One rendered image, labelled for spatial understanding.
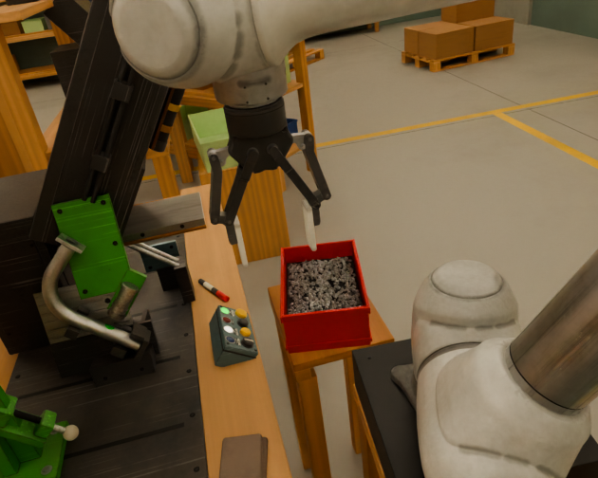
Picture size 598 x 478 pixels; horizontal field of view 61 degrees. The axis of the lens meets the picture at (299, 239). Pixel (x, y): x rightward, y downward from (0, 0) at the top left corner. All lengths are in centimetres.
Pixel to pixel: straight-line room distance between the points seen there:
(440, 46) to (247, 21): 653
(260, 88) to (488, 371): 41
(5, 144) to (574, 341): 172
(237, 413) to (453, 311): 49
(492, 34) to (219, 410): 670
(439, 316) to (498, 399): 19
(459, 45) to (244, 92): 655
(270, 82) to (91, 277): 70
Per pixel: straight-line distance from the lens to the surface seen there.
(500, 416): 63
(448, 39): 698
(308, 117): 407
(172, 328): 130
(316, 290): 134
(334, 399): 225
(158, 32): 40
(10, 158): 194
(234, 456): 96
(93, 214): 114
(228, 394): 110
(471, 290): 78
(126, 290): 113
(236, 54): 43
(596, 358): 60
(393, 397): 98
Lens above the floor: 168
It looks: 31 degrees down
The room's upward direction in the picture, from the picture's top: 8 degrees counter-clockwise
